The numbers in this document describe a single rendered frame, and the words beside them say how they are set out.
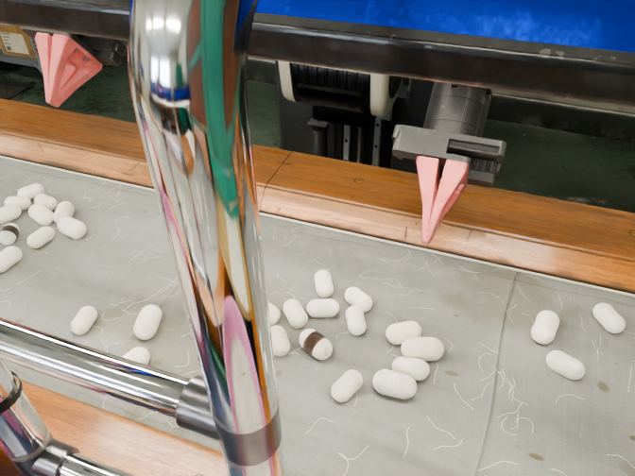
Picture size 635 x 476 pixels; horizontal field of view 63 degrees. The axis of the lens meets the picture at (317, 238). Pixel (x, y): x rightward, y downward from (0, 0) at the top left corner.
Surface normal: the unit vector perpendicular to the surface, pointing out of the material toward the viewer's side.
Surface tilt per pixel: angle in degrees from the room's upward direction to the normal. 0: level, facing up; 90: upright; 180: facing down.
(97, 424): 0
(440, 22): 58
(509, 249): 45
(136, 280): 0
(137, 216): 0
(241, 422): 90
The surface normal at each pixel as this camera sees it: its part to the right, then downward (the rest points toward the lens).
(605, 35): -0.29, 0.11
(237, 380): 0.12, 0.64
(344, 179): -0.01, -0.76
